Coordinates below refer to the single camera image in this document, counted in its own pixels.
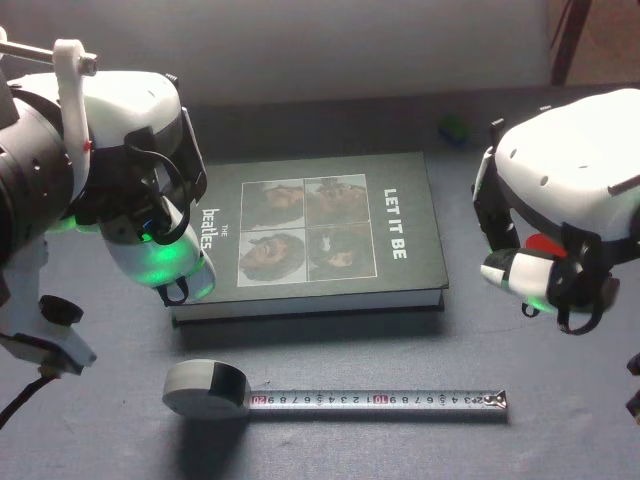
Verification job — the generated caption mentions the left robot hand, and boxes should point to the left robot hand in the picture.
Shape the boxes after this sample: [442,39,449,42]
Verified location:
[54,69,217,307]

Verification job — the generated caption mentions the red heart block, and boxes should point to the red heart block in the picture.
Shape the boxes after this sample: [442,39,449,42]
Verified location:
[524,233,569,259]

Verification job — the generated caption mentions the thin black left camera cable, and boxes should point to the thin black left camera cable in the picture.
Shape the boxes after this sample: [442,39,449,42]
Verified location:
[0,372,54,431]

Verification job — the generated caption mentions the dark brown furniture leg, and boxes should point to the dark brown furniture leg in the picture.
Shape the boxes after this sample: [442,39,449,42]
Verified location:
[548,0,596,87]

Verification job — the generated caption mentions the grey tape measure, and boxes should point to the grey tape measure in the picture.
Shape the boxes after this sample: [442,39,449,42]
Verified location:
[161,358,510,421]

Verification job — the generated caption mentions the green and blue toy block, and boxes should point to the green and blue toy block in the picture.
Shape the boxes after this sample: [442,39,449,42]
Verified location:
[437,115,471,149]

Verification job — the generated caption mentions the black Beatles hardcover book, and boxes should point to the black Beatles hardcover book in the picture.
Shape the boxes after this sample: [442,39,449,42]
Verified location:
[164,151,450,327]

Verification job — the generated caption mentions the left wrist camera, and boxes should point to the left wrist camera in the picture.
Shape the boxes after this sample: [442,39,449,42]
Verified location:
[0,294,98,377]

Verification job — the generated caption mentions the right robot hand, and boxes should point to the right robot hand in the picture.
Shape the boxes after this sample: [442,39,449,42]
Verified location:
[471,88,640,336]

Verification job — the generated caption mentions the grey table cloth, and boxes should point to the grey table cloth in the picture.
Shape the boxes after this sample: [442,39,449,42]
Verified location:
[0,84,640,480]

